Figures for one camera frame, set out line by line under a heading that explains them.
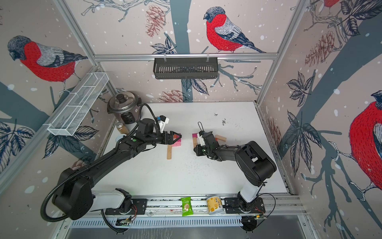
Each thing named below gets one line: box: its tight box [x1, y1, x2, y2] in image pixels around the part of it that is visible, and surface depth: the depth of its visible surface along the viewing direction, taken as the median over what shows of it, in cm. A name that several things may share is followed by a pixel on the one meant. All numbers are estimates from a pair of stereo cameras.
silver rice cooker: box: [107, 91, 142, 125], surface depth 100 cm
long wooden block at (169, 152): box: [166, 144, 172, 160], surface depth 94 cm
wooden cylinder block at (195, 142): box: [192, 137, 198, 148], surface depth 100 cm
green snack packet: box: [181, 196, 194, 217], surface depth 74 cm
